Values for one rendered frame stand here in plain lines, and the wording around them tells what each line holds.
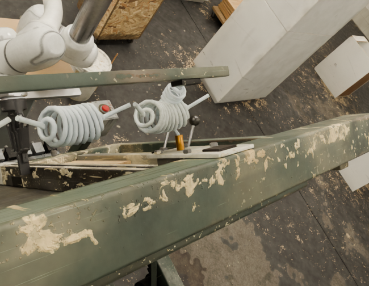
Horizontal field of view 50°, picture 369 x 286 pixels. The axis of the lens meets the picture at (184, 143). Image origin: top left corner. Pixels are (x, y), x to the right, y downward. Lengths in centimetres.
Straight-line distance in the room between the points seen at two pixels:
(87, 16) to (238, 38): 233
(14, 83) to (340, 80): 595
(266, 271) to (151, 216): 299
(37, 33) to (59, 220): 76
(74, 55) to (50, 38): 92
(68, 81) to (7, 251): 24
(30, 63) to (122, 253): 77
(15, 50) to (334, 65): 555
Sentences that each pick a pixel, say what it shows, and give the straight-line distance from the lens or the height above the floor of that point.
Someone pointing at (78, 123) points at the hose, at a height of 191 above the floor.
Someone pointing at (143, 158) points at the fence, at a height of 131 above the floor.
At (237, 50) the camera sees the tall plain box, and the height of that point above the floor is 58.
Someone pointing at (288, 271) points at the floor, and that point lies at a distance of 370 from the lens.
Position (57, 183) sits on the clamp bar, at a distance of 118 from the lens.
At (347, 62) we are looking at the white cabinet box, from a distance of 629.
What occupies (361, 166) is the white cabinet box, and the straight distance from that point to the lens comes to 505.
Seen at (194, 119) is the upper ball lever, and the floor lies 156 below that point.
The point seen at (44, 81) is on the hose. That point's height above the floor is 197.
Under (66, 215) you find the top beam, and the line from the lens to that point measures 47.
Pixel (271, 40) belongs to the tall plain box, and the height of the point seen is 92.
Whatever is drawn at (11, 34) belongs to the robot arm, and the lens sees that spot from 132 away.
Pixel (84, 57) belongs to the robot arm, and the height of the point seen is 103.
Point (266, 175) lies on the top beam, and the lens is 74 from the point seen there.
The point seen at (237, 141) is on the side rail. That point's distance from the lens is 143.
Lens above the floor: 237
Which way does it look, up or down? 42 degrees down
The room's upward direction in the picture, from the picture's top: 45 degrees clockwise
